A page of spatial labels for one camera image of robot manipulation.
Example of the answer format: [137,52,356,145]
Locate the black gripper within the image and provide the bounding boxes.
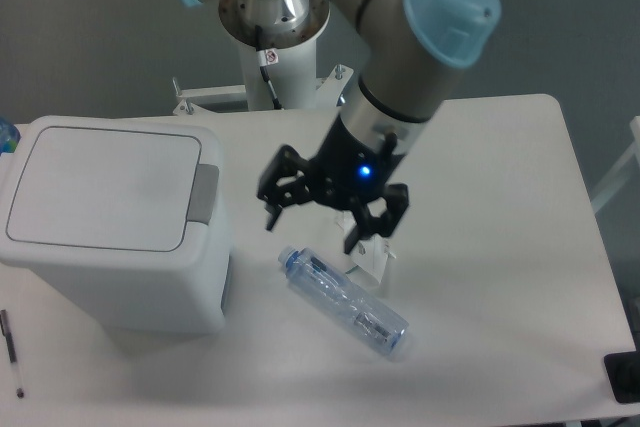
[256,117,409,254]

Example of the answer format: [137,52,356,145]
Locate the white plastic trash can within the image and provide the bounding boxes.
[1,116,232,335]

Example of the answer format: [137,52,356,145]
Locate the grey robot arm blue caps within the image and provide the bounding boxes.
[182,0,501,251]

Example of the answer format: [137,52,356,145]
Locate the blue bottle behind trash can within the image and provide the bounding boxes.
[0,117,21,154]

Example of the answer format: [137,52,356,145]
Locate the crumpled white paper packet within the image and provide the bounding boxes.
[345,234,397,297]

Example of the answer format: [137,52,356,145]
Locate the clear plastic water bottle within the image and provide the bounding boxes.
[278,246,409,355]

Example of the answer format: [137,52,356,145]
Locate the black device at table corner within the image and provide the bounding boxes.
[604,351,639,404]

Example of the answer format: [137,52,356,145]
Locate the black gel pen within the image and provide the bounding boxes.
[1,309,25,399]

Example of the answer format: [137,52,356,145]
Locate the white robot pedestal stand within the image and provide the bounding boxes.
[173,0,354,115]

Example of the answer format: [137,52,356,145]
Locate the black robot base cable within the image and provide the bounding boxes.
[253,24,285,111]

